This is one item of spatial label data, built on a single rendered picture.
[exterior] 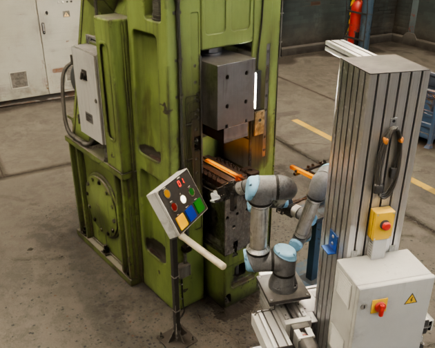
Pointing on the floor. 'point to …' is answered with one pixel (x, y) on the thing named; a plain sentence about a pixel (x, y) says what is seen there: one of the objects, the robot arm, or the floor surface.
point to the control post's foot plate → (169, 340)
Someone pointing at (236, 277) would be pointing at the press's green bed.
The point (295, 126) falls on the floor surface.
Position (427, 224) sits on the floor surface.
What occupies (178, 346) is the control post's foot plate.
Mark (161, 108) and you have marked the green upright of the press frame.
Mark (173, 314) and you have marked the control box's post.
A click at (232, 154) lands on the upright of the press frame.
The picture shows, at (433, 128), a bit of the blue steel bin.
